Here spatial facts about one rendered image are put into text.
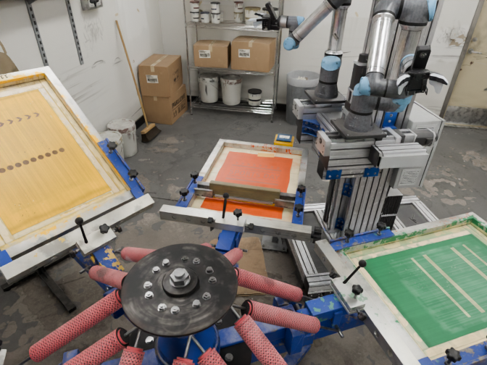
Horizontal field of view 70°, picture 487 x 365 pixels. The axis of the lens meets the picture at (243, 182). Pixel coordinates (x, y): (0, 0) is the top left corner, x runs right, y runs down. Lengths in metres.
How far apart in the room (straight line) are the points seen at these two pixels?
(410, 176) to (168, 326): 1.91
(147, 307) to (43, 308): 1.95
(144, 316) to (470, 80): 5.29
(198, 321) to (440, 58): 4.95
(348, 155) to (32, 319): 2.25
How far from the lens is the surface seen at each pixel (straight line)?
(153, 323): 0.89
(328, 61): 2.31
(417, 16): 1.80
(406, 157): 1.98
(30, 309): 2.87
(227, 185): 1.74
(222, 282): 0.95
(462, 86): 5.70
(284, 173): 2.05
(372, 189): 2.44
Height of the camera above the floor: 2.03
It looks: 34 degrees down
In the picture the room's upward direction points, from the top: 1 degrees clockwise
